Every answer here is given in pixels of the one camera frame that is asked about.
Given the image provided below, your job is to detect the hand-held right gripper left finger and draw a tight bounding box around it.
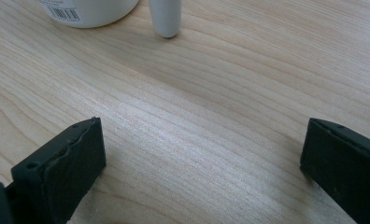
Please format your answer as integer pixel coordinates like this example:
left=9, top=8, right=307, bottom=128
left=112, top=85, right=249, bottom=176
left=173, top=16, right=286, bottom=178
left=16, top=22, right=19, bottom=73
left=5, top=117, right=107, bottom=224

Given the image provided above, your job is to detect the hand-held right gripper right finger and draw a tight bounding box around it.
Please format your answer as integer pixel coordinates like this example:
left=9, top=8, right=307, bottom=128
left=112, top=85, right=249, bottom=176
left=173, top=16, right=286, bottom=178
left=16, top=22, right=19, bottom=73
left=299, top=118, right=370, bottom=224

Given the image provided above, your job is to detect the white container with barcode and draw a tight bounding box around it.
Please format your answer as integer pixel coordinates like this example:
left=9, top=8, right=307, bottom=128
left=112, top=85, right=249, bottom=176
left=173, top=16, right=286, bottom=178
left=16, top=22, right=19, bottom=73
left=38, top=0, right=140, bottom=29

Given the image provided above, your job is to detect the white pestle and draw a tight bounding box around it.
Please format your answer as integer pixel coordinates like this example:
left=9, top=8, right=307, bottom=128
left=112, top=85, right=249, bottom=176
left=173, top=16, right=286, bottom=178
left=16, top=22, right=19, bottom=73
left=148, top=0, right=183, bottom=39

